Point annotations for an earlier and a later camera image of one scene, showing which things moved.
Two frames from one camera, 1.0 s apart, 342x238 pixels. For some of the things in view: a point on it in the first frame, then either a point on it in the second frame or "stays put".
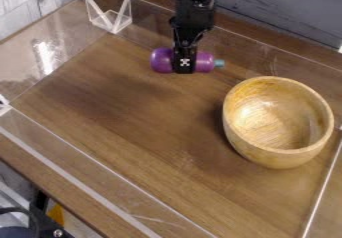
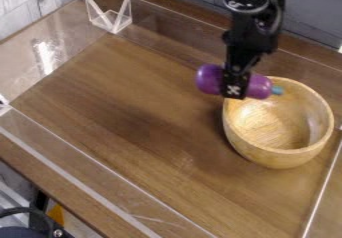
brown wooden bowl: x=278 y=121 stays put
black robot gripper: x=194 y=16 → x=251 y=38
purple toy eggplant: x=163 y=64 → x=210 y=82
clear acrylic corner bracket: x=110 y=21 stays put
